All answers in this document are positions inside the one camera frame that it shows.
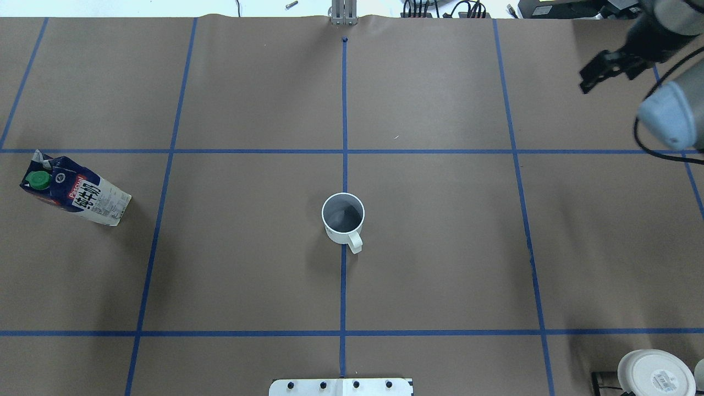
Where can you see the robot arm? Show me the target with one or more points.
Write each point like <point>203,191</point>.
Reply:
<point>672,109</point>

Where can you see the blue white milk carton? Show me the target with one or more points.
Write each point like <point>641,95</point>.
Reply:
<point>63,183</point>

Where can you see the white mug with handle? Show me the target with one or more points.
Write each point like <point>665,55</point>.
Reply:
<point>343,215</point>

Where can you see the aluminium frame post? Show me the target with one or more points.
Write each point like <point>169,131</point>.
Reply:
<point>343,13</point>

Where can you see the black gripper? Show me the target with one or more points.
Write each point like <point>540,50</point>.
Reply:
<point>648,39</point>

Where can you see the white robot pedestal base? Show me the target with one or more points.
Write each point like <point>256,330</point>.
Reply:
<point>342,386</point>

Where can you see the black wire cup rack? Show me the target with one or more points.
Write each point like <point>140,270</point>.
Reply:
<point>606,383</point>

